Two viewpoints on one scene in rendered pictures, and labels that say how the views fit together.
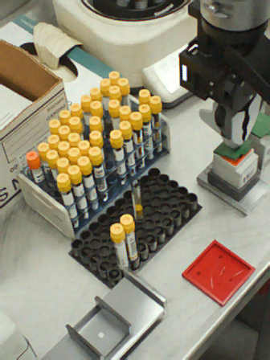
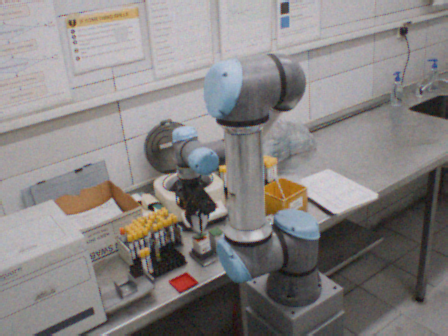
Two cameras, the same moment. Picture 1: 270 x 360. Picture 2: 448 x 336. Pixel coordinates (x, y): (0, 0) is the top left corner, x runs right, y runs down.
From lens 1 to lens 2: 0.92 m
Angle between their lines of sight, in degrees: 29
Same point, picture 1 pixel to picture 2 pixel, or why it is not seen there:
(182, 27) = not seen: hidden behind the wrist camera
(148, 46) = not seen: hidden behind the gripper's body
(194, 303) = (169, 290)
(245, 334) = not seen: outside the picture
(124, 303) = (140, 282)
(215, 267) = (183, 280)
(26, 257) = (112, 271)
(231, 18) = (183, 174)
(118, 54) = (171, 205)
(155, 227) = (164, 263)
